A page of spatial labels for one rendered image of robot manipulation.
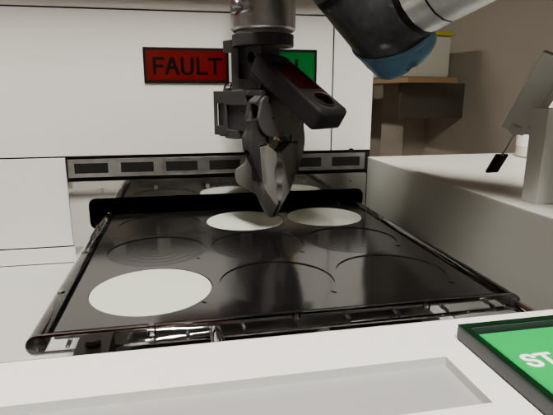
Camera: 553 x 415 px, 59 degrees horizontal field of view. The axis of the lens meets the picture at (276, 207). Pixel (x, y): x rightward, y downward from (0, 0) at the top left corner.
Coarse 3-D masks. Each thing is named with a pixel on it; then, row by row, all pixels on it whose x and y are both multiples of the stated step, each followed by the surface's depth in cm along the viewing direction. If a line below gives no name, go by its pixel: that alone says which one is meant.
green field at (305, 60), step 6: (282, 54) 70; (288, 54) 70; (294, 54) 70; (300, 54) 71; (306, 54) 71; (312, 54) 71; (294, 60) 71; (300, 60) 71; (306, 60) 71; (312, 60) 71; (300, 66) 71; (306, 66) 71; (312, 66) 71; (306, 72) 71; (312, 72) 72; (312, 78) 72
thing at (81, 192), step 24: (72, 192) 68; (96, 192) 68; (120, 192) 69; (144, 192) 70; (168, 192) 70; (192, 192) 71; (216, 192) 72; (240, 192) 72; (360, 192) 77; (72, 216) 69
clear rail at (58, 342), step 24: (288, 312) 36; (312, 312) 36; (336, 312) 36; (360, 312) 37; (384, 312) 37; (408, 312) 37; (432, 312) 38; (456, 312) 38; (480, 312) 39; (48, 336) 33; (72, 336) 33; (120, 336) 33; (144, 336) 33; (168, 336) 34; (192, 336) 34
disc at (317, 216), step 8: (304, 208) 70; (312, 208) 70; (320, 208) 70; (328, 208) 70; (336, 208) 70; (288, 216) 66; (296, 216) 66; (304, 216) 66; (312, 216) 66; (320, 216) 66; (328, 216) 66; (336, 216) 66; (344, 216) 66; (352, 216) 66; (312, 224) 62; (320, 224) 62; (328, 224) 62; (336, 224) 62; (344, 224) 62
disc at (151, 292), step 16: (144, 272) 45; (160, 272) 45; (176, 272) 45; (192, 272) 45; (96, 288) 41; (112, 288) 41; (128, 288) 41; (144, 288) 41; (160, 288) 41; (176, 288) 41; (192, 288) 41; (208, 288) 41; (96, 304) 38; (112, 304) 38; (128, 304) 38; (144, 304) 38; (160, 304) 38; (176, 304) 38; (192, 304) 38
